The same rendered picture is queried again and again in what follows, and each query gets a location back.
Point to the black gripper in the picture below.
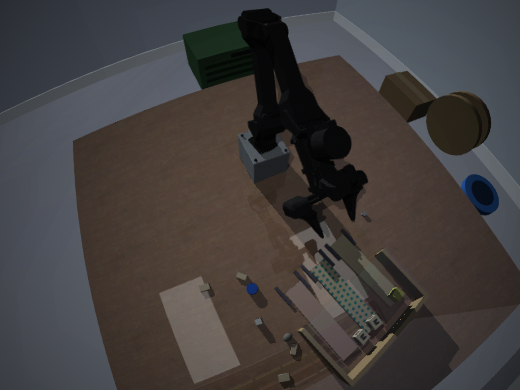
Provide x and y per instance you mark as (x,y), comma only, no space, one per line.
(300,207)

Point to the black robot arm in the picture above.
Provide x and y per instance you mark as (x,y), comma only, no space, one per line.
(314,135)

